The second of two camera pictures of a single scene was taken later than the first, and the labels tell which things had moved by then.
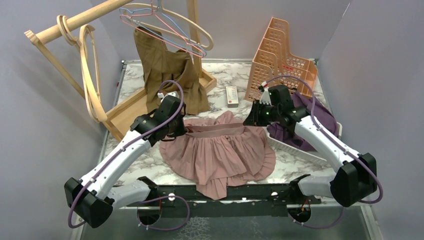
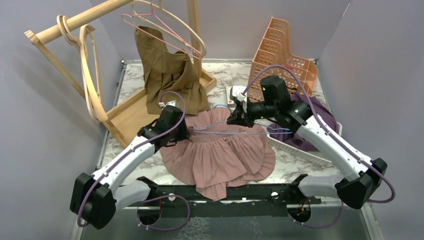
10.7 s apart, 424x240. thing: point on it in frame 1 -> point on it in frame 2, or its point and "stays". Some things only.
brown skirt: [160, 64] stays
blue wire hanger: [177, 28] -> [216, 106]
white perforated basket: [315, 155] stays
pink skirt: [215, 153] stays
